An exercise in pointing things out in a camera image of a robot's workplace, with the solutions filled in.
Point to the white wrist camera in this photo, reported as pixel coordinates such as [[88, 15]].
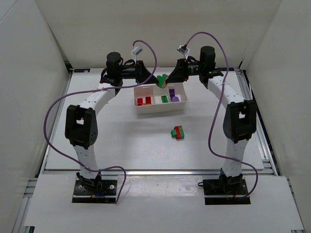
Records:
[[135, 52], [184, 50]]

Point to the green red lego stack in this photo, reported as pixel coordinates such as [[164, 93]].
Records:
[[177, 133]]

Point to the white divided plastic container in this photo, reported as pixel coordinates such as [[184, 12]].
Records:
[[155, 93]]

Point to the purple rounded lego brick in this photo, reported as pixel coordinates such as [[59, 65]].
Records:
[[174, 99]]

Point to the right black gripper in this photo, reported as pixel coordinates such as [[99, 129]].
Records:
[[182, 70]]

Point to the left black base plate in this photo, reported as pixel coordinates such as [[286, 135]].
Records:
[[105, 193]]

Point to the green lego plate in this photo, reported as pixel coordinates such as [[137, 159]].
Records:
[[164, 99]]

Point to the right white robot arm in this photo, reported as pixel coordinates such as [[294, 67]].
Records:
[[240, 120]]

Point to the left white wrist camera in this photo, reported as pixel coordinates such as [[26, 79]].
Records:
[[135, 52]]

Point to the red green watermelon lego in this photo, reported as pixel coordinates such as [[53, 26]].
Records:
[[140, 101]]

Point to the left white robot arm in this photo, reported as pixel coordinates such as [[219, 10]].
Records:
[[81, 120]]

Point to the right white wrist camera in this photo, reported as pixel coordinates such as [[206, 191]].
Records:
[[184, 50]]

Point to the purple lego plate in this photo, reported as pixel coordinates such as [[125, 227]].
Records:
[[171, 93]]

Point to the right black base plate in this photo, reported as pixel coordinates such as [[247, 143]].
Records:
[[233, 195]]

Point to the green purple round lego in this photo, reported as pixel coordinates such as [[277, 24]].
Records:
[[162, 80]]

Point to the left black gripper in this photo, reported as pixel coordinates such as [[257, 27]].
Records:
[[140, 71]]

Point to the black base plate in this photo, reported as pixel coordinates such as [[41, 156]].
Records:
[[105, 193], [233, 195]]

